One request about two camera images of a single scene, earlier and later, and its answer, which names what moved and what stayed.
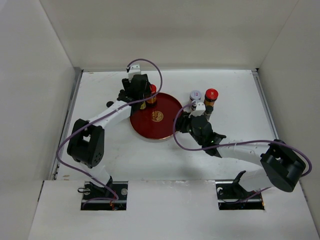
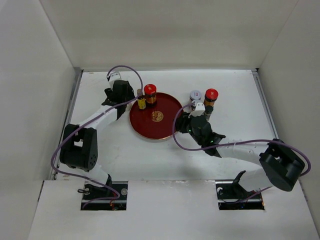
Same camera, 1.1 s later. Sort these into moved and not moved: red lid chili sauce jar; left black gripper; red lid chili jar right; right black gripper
Moved: left black gripper
Not moved: right black gripper; red lid chili sauce jar; red lid chili jar right
